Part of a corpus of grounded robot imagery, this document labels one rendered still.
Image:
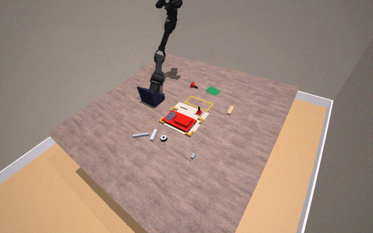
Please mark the white rectangular bar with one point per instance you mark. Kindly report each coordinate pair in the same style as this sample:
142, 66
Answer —
153, 135

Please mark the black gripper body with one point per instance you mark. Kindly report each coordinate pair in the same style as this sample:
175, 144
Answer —
169, 7

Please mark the tan flat bar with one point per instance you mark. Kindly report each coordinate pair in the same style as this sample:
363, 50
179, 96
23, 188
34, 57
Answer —
230, 110

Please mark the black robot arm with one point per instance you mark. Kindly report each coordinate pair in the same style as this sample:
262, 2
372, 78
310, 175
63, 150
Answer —
158, 75

